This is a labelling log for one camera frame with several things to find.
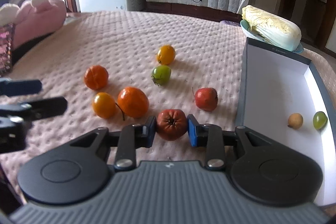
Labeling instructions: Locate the purple plastic object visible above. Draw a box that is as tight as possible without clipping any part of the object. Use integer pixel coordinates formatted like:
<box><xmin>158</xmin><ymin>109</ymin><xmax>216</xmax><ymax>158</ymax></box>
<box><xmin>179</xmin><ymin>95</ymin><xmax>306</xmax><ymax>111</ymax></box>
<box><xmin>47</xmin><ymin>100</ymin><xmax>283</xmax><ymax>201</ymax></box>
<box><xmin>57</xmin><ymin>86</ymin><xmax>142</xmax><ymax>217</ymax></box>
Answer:
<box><xmin>220</xmin><ymin>20</ymin><xmax>240</xmax><ymax>27</ymax></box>

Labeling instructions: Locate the napa cabbage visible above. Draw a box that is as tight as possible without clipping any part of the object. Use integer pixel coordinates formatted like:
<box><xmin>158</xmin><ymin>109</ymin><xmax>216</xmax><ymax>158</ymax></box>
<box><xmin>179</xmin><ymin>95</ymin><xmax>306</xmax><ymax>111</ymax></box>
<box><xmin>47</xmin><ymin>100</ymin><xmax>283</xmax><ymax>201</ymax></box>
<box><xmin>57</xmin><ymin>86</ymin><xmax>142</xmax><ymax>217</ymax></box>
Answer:
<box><xmin>242</xmin><ymin>5</ymin><xmax>301</xmax><ymax>52</ymax></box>

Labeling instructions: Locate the light blue plate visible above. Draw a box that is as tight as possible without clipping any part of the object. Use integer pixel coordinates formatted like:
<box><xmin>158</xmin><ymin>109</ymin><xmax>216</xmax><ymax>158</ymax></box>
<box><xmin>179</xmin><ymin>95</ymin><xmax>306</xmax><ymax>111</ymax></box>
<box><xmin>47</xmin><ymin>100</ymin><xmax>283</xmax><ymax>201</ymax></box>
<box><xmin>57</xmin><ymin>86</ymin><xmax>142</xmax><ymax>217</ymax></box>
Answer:
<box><xmin>240</xmin><ymin>19</ymin><xmax>304</xmax><ymax>53</ymax></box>

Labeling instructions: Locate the grey white cardboard box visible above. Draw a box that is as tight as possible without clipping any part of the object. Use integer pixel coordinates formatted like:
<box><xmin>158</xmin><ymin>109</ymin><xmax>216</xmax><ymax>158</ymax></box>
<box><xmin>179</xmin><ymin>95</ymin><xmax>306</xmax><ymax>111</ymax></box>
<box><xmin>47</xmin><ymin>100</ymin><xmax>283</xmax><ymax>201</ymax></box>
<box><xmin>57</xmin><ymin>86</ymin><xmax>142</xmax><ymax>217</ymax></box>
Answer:
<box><xmin>235</xmin><ymin>38</ymin><xmax>335</xmax><ymax>206</ymax></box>

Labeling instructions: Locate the orange mandarin with stem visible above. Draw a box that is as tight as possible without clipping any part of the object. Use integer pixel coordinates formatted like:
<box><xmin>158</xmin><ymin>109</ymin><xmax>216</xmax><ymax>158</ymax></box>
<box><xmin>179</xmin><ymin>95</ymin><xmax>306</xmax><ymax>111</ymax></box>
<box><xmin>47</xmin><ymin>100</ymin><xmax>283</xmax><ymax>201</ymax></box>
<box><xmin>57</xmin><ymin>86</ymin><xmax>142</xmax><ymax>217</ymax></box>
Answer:
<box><xmin>116</xmin><ymin>86</ymin><xmax>149</xmax><ymax>121</ymax></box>

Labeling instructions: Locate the large orange mandarin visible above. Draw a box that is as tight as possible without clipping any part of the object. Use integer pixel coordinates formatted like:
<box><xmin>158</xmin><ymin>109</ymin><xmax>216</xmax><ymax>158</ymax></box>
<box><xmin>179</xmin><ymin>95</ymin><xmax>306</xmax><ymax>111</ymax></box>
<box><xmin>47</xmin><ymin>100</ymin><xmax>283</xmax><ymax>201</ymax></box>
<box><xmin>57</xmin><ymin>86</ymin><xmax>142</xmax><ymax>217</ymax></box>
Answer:
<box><xmin>84</xmin><ymin>65</ymin><xmax>109</xmax><ymax>90</ymax></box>

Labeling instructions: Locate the pink quilted tablecloth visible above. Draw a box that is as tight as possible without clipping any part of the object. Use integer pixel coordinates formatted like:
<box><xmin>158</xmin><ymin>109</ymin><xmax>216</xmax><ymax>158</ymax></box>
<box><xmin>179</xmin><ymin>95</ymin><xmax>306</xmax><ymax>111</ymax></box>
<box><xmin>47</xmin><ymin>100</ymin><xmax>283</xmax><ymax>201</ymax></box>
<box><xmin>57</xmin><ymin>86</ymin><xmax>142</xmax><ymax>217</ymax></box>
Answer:
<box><xmin>1</xmin><ymin>12</ymin><xmax>335</xmax><ymax>193</ymax></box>

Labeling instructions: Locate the yellow orange tomato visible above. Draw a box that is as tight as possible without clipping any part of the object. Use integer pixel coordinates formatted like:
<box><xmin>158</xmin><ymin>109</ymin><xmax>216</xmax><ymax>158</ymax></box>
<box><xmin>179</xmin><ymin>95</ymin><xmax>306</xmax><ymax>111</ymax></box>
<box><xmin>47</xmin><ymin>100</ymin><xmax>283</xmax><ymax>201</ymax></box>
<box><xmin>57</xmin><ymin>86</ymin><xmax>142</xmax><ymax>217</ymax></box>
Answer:
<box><xmin>92</xmin><ymin>92</ymin><xmax>117</xmax><ymax>119</ymax></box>

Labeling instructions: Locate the wrinkled red apple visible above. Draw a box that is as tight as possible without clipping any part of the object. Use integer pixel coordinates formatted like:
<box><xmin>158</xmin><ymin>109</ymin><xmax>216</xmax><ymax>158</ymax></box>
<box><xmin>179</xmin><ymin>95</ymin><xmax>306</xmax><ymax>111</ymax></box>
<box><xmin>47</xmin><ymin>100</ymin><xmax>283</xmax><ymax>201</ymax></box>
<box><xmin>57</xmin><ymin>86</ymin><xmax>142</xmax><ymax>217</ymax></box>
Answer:
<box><xmin>156</xmin><ymin>109</ymin><xmax>188</xmax><ymax>141</ymax></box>

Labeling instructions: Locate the pink plush toy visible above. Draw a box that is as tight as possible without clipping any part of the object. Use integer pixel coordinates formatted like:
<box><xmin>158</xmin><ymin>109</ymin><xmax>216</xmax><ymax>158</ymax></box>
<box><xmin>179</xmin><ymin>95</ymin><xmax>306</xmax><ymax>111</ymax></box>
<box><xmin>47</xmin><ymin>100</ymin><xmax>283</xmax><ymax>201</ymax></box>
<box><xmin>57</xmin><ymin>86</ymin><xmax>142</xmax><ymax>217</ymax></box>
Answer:
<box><xmin>1</xmin><ymin>0</ymin><xmax>67</xmax><ymax>65</ymax></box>

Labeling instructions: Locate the small green tomato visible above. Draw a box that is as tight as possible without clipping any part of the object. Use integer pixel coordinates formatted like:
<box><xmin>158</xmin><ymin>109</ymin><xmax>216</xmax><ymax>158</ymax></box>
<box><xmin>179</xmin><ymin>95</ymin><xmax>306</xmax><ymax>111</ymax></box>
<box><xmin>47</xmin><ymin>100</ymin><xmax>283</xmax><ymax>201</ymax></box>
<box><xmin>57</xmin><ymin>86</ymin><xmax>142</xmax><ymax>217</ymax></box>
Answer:
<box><xmin>151</xmin><ymin>65</ymin><xmax>171</xmax><ymax>86</ymax></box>

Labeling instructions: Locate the small red apple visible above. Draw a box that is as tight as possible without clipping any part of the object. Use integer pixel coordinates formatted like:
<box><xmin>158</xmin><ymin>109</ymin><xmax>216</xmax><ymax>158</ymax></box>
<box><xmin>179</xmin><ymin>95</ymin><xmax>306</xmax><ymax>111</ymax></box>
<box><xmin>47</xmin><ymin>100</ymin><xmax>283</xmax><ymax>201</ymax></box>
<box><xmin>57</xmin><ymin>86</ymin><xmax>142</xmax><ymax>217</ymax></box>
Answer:
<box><xmin>193</xmin><ymin>88</ymin><xmax>218</xmax><ymax>112</ymax></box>

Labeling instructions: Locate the tan longan fruit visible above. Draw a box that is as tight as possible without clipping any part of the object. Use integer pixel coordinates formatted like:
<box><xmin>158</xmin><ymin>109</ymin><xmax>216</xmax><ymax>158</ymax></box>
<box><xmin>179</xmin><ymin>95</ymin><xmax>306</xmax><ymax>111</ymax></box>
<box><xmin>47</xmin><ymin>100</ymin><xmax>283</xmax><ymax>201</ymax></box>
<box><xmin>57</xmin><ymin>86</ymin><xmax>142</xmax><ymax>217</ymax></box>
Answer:
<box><xmin>288</xmin><ymin>113</ymin><xmax>303</xmax><ymax>130</ymax></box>

